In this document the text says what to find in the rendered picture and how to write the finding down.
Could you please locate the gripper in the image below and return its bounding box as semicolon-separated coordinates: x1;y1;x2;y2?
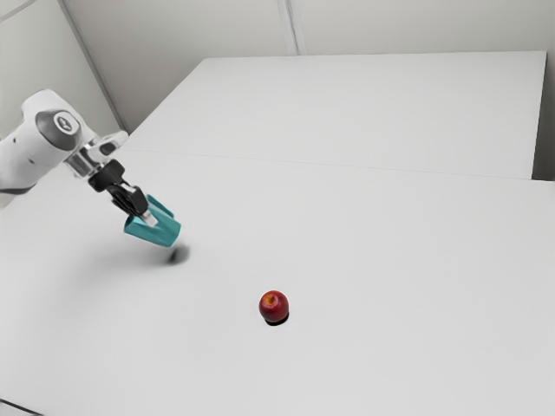
88;159;159;227

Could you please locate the teal faceted mug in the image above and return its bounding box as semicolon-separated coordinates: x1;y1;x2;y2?
123;193;182;249

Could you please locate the red apple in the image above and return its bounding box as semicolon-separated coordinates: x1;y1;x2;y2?
258;289;290;323

